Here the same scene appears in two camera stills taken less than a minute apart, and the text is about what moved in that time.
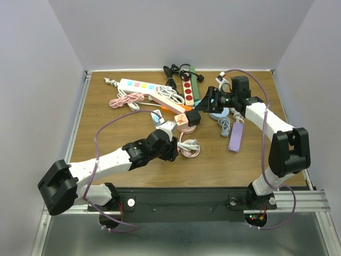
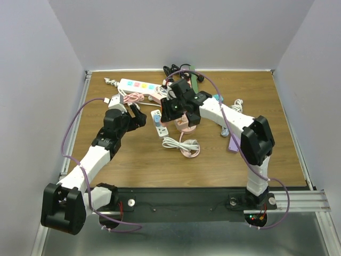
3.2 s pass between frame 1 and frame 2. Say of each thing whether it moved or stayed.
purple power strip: stayed
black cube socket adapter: stayed
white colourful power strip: stayed
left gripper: moved
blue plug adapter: stayed
